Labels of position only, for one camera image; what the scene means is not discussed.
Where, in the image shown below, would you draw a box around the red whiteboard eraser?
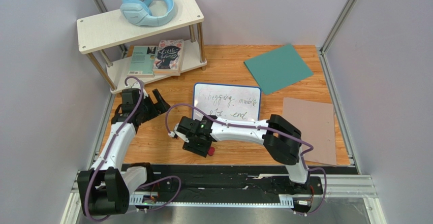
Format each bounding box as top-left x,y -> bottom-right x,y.
207,146 -> 215,156

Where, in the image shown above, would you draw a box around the blue framed whiteboard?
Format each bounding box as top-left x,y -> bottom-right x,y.
193,83 -> 262,121

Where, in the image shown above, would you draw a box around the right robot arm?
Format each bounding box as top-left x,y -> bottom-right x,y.
170,114 -> 310,187

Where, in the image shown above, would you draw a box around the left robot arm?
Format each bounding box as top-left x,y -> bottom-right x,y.
77,88 -> 170,221

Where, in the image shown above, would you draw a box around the teal paperback book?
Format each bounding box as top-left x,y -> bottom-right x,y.
127,46 -> 157,78

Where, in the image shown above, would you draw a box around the Little Women book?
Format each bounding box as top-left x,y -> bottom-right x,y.
152,40 -> 184,76

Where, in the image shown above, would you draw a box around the white two-tier shelf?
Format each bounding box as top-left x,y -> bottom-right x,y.
77,0 -> 207,94

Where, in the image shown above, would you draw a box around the light blue headphones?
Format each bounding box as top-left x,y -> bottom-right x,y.
119,0 -> 176,26

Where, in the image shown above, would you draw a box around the teal green mat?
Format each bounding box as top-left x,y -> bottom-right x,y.
244,44 -> 314,95

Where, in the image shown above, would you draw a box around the pinkish beige mat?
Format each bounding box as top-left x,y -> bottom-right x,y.
283,98 -> 337,166

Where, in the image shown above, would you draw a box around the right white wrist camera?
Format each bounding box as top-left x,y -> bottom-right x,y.
168,123 -> 189,143

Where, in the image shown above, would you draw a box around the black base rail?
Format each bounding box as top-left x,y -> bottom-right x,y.
90,163 -> 324,205

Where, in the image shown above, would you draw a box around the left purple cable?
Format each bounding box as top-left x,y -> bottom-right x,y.
83,76 -> 182,223

